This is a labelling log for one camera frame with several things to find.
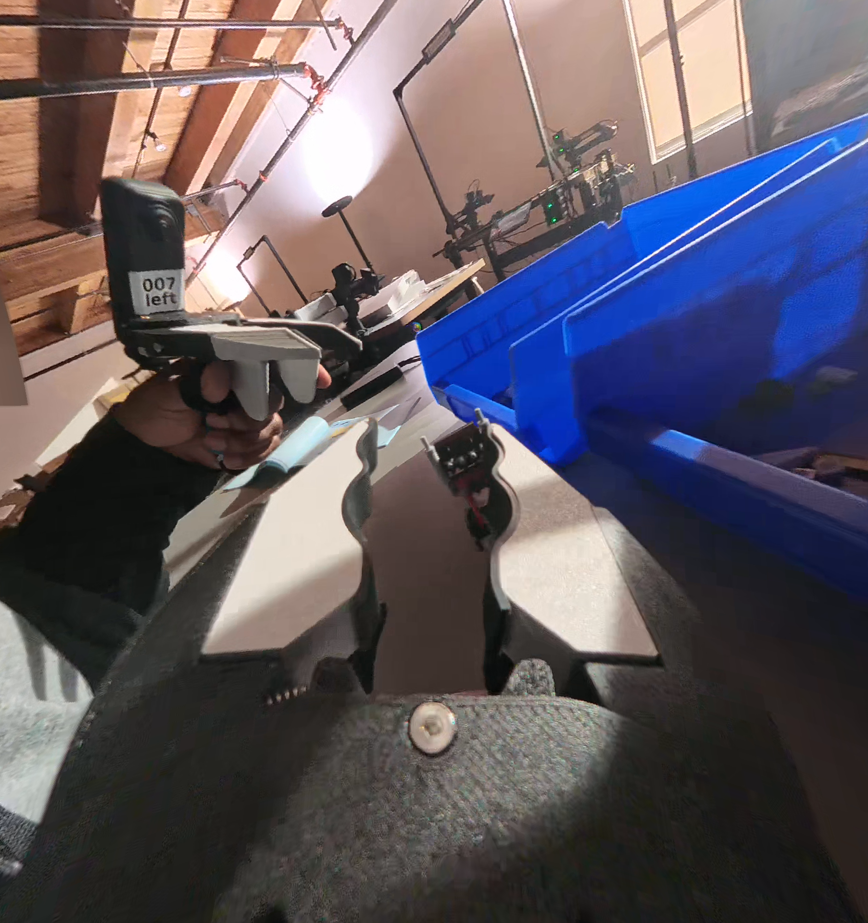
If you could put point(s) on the toy brick truck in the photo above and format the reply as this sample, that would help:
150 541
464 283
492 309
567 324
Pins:
462 454

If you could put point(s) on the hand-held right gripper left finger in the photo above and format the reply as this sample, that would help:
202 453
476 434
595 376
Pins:
289 577

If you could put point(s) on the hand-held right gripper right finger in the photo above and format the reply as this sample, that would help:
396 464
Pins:
571 584

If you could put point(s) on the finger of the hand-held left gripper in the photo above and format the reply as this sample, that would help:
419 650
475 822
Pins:
268 345

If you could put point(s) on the black light stand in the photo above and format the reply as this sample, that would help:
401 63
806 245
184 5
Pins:
338 208

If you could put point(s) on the black metal frame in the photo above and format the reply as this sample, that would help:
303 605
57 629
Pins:
439 40

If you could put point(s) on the wooden board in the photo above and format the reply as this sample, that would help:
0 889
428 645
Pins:
448 281

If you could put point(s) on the camera rig on stand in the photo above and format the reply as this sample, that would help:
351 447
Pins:
578 195
347 288

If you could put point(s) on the toy brick instruction booklet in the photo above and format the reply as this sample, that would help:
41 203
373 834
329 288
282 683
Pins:
297 447

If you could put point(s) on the person's grey sweatshirt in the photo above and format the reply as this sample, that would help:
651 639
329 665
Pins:
15 685

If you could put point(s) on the person's left hand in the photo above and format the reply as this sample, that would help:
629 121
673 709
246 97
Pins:
159 418

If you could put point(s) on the bright window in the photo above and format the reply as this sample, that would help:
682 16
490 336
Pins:
708 72

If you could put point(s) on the loose toy pieces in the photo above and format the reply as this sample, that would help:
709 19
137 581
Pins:
823 465

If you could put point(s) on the blue plastic bin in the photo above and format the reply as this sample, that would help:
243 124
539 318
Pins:
477 346
729 324

